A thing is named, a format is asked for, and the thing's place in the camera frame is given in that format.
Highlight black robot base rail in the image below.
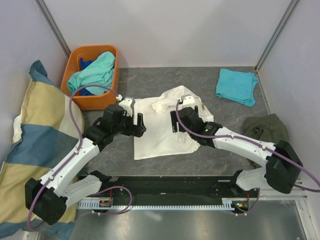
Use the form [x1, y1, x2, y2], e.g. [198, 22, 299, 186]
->
[93, 171, 258, 205]

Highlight dark blue t shirt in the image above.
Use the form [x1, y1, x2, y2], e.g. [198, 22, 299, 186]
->
[79, 57, 95, 70]

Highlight aluminium corner post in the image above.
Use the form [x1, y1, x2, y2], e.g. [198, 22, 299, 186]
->
[254, 0, 300, 73]
[34, 0, 71, 58]

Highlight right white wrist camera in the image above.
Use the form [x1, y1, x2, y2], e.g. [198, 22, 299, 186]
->
[178, 94, 196, 108]

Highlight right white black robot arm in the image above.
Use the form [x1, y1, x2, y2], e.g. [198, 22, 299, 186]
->
[170, 107, 303, 197]

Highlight mint green t shirt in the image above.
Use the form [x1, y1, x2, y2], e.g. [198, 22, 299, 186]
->
[67, 51, 116, 94]

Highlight left aluminium corner post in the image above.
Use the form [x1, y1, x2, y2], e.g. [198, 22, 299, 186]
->
[34, 0, 71, 58]

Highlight olive green t shirt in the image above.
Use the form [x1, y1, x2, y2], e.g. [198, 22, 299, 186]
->
[242, 113, 290, 168]

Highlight blue beige checkered pillow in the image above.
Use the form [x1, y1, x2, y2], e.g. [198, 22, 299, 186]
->
[0, 60, 85, 239]

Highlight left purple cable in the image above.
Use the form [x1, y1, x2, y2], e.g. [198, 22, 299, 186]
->
[26, 84, 133, 231]

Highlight orange plastic basket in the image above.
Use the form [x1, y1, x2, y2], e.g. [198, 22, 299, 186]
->
[60, 44, 120, 111]

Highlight white slotted cable duct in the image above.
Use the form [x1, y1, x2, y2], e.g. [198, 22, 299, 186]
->
[75, 197, 250, 211]

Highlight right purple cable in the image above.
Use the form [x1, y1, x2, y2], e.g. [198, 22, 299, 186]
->
[174, 99, 320, 193]

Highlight folded turquoise t shirt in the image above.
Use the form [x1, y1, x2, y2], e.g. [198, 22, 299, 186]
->
[215, 68, 258, 107]

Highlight aluminium extrusion rails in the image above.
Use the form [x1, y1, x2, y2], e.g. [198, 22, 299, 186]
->
[259, 187, 308, 201]

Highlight white t shirt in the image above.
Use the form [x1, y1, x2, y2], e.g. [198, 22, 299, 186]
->
[134, 85, 214, 160]

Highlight purple cable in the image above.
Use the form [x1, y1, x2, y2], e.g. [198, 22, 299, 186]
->
[26, 84, 133, 231]
[174, 99, 320, 193]

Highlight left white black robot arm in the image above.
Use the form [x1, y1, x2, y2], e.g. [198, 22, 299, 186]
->
[24, 104, 147, 225]

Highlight right aluminium corner post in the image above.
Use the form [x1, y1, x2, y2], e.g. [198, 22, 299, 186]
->
[254, 0, 300, 73]

